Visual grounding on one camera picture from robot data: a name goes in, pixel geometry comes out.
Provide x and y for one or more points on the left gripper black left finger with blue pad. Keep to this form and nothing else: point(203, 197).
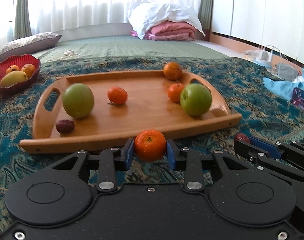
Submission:
point(108, 162)

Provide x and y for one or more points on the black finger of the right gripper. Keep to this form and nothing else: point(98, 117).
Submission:
point(261, 158)

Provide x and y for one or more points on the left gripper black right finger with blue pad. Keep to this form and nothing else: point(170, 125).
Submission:
point(192, 162)

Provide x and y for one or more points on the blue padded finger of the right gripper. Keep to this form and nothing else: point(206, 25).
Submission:
point(292, 153)

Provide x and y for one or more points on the bright orange tangerine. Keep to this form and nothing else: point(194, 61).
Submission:
point(174, 92)

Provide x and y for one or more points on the small oval orange tangerine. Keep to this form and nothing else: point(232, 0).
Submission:
point(117, 95)

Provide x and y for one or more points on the teal paisley blanket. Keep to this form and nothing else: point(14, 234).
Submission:
point(264, 115)

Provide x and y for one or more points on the dark patterned packet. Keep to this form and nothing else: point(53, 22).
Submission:
point(298, 97)

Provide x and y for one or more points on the green apple right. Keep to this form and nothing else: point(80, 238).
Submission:
point(195, 99)

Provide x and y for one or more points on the green apple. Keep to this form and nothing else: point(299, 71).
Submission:
point(195, 99)
point(78, 100)

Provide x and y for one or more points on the dark red jujube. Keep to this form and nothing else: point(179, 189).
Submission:
point(65, 126)

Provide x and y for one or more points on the light blue cloth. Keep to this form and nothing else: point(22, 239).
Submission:
point(284, 89)

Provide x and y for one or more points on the grey pouch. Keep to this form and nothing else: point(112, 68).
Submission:
point(286, 72)

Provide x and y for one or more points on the wooden serving tray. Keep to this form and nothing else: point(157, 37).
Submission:
point(109, 125)

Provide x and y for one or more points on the green apple left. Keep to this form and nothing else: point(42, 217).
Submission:
point(78, 100)

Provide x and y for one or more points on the white charger plug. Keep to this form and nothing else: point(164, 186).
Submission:
point(264, 56)

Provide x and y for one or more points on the dull orange in tray corner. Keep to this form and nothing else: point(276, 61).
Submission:
point(172, 70)

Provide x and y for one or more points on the pink folded blanket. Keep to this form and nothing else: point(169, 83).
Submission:
point(164, 31)

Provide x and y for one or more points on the reddish orange mango in bowl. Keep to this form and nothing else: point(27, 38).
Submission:
point(29, 69)

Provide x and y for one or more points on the green quilted bedspread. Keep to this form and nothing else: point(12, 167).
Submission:
point(126, 45)

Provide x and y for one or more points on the yellow mango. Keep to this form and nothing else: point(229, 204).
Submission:
point(13, 78)

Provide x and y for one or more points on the small orange fruit in bowl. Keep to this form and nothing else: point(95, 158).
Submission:
point(12, 68)

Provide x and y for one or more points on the green curtain right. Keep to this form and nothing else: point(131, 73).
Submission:
point(205, 14)

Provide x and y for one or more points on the green curtain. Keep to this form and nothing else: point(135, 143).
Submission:
point(205, 14)
point(22, 27)

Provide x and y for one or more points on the floral grey pillow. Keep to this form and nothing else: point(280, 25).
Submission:
point(29, 45)

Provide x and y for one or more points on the white crumpled duvet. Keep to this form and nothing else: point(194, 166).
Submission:
point(147, 15)

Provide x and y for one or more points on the red ribbed fruit bowl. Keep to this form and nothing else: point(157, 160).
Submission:
point(19, 60)

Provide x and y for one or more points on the green curtain left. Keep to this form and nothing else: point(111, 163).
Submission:
point(22, 27)

